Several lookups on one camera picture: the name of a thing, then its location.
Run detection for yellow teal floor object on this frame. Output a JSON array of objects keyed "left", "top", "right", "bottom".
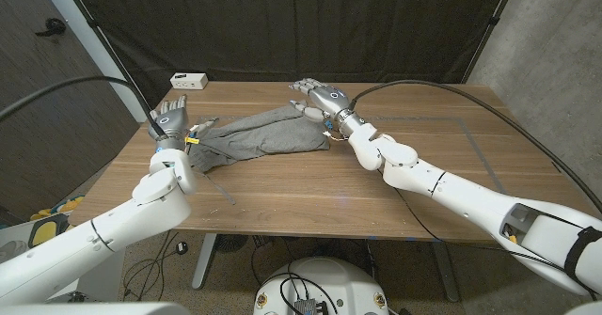
[{"left": 30, "top": 195, "right": 86, "bottom": 222}]

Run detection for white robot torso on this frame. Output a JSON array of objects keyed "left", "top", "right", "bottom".
[{"left": 0, "top": 301, "right": 192, "bottom": 315}]

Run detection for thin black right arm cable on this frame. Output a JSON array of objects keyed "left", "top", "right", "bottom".
[{"left": 388, "top": 182, "right": 518, "bottom": 255}]

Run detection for dark brown door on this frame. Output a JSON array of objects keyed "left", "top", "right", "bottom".
[{"left": 0, "top": 0, "right": 141, "bottom": 222}]

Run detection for black backdrop curtain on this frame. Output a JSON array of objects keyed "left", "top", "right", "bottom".
[{"left": 65, "top": 0, "right": 518, "bottom": 112}]

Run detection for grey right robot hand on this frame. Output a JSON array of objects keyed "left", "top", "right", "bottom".
[{"left": 288, "top": 77, "right": 353, "bottom": 122}]

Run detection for grey table leg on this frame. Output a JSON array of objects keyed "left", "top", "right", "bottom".
[{"left": 430, "top": 242, "right": 461, "bottom": 303}]

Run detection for black round fan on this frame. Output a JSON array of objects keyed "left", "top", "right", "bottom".
[{"left": 214, "top": 233, "right": 249, "bottom": 253}]

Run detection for grey shorts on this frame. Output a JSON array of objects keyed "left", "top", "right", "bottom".
[{"left": 187, "top": 103, "right": 331, "bottom": 207}]

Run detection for white table leg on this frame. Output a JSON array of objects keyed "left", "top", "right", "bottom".
[{"left": 191, "top": 232, "right": 218, "bottom": 291}]

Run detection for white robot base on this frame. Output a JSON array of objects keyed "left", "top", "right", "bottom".
[{"left": 252, "top": 257, "right": 390, "bottom": 315}]

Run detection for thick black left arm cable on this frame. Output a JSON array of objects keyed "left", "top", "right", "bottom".
[{"left": 0, "top": 74, "right": 166, "bottom": 137}]

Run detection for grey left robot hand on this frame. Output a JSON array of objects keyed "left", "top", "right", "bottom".
[{"left": 147, "top": 94, "right": 221, "bottom": 142}]

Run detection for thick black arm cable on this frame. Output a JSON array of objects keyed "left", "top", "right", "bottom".
[
  {"left": 0, "top": 74, "right": 166, "bottom": 137},
  {"left": 348, "top": 79, "right": 602, "bottom": 213}
]

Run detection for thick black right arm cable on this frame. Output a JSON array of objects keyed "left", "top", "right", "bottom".
[{"left": 348, "top": 79, "right": 602, "bottom": 213}]

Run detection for white shoe print board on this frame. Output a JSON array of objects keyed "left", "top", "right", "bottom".
[{"left": 0, "top": 213, "right": 71, "bottom": 264}]

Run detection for grey electronics box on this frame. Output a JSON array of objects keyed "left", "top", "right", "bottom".
[{"left": 293, "top": 298, "right": 329, "bottom": 315}]

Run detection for black door handle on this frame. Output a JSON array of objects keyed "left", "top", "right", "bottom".
[{"left": 35, "top": 17, "right": 67, "bottom": 38}]

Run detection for black backdrop stand pole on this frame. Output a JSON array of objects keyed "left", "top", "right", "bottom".
[
  {"left": 58, "top": 0, "right": 152, "bottom": 115},
  {"left": 462, "top": 0, "right": 521, "bottom": 85}
]

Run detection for white power strip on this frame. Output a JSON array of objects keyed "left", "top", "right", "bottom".
[{"left": 169, "top": 72, "right": 209, "bottom": 91}]

